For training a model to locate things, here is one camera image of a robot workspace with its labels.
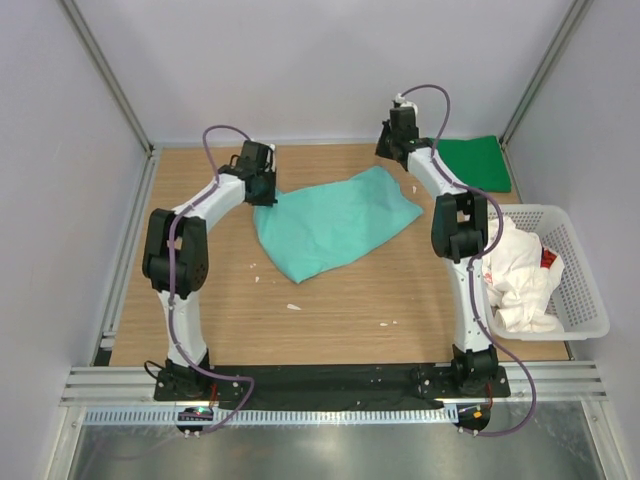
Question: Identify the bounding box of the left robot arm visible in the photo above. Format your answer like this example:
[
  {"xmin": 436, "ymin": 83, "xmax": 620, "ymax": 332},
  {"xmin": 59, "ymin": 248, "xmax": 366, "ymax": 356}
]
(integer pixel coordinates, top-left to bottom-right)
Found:
[{"xmin": 142, "ymin": 140, "xmax": 277, "ymax": 401}]

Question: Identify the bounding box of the teal t-shirt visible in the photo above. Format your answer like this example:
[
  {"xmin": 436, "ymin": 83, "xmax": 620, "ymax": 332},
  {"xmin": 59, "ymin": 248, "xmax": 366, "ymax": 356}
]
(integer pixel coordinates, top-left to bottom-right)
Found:
[{"xmin": 253, "ymin": 166, "xmax": 423, "ymax": 284}]

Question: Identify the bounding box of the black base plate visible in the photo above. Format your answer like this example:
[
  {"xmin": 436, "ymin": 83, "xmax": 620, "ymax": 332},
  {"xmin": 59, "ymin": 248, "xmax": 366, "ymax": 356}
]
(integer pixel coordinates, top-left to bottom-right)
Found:
[{"xmin": 154, "ymin": 363, "xmax": 511, "ymax": 412}]

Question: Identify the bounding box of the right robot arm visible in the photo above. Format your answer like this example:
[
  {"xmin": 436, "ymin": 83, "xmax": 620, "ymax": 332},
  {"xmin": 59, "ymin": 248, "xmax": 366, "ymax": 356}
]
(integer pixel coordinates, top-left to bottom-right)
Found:
[{"xmin": 376, "ymin": 101, "xmax": 499, "ymax": 396}]

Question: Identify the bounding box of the white plastic basket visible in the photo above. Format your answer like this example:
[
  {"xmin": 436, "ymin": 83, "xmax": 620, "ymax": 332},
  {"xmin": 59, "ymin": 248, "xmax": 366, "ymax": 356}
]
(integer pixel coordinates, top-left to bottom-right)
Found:
[{"xmin": 489, "ymin": 204, "xmax": 610, "ymax": 341}]

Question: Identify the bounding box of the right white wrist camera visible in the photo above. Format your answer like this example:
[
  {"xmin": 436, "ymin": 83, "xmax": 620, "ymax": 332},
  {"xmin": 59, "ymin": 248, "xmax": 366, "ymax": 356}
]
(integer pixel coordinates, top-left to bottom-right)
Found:
[{"xmin": 393, "ymin": 93, "xmax": 418, "ymax": 114}]

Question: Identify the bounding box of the folded green t-shirt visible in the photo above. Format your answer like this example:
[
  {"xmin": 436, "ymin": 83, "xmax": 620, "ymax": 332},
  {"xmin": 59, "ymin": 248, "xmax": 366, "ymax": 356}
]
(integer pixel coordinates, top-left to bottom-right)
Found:
[{"xmin": 437, "ymin": 136, "xmax": 512, "ymax": 193}]

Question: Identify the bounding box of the white t-shirt in basket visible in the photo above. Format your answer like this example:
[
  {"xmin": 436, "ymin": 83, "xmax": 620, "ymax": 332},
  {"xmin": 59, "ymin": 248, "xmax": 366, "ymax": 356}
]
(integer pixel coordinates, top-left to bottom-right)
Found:
[{"xmin": 482, "ymin": 215, "xmax": 565, "ymax": 334}]

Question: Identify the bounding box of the white slotted cable duct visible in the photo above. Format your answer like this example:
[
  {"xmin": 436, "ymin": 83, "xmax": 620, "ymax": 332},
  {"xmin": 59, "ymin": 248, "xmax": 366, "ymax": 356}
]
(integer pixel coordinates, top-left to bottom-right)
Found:
[{"xmin": 83, "ymin": 405, "xmax": 458, "ymax": 427}]

